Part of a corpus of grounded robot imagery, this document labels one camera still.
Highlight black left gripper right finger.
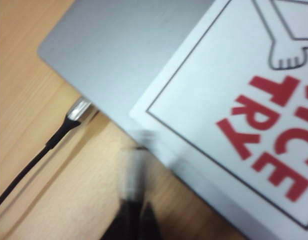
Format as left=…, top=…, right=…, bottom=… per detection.
left=143, top=202, right=165, bottom=240

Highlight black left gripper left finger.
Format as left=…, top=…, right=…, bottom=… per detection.
left=101, top=196, right=145, bottom=240

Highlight black charging cable silver plugs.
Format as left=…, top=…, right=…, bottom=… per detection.
left=0, top=97, right=156, bottom=213

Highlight white sticker with red letters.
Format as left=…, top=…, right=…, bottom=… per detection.
left=128, top=0, right=308, bottom=240

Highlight silver Dell laptop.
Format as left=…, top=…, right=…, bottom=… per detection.
left=36, top=0, right=308, bottom=240

